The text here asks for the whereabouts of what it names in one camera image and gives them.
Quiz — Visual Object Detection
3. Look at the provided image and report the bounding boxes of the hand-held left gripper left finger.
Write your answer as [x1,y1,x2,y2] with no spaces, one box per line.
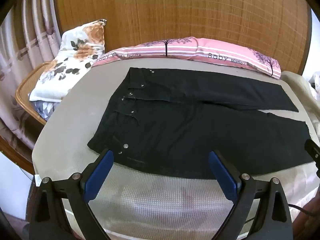
[29,149,115,240]

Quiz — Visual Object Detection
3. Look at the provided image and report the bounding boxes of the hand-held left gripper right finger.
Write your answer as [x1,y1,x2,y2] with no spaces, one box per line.
[209,150,293,240]

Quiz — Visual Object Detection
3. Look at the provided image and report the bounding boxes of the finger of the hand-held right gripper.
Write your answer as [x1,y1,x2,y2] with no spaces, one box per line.
[304,138,320,178]

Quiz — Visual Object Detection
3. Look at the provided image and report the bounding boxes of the black pants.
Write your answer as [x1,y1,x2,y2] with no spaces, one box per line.
[87,67,316,179]

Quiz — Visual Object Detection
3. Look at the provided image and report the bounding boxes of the grey bed mattress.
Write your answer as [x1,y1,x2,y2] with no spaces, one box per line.
[32,57,320,180]

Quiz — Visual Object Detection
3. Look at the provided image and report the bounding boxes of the white mesh blanket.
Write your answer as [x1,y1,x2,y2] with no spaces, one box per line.
[34,160,316,240]

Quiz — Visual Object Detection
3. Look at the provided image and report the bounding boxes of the blue grey patterned cushion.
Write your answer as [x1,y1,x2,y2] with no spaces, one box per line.
[31,99,61,120]

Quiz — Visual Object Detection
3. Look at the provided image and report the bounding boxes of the wicker chair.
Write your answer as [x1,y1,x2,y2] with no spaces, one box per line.
[15,62,51,126]

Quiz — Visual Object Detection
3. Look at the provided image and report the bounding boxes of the white floral pillow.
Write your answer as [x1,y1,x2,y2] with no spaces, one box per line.
[29,19,107,103]

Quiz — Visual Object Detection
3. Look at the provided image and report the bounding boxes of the pink striped pillow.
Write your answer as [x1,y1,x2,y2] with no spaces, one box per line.
[91,37,282,80]

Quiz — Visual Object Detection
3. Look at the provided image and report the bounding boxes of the patterned curtain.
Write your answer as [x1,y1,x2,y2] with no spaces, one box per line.
[0,0,62,151]

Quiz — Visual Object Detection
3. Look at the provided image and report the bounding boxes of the woven wooden headboard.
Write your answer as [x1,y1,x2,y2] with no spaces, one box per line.
[53,0,313,76]

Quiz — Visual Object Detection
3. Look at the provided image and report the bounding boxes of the black cable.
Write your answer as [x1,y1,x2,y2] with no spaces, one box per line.
[287,204,320,217]

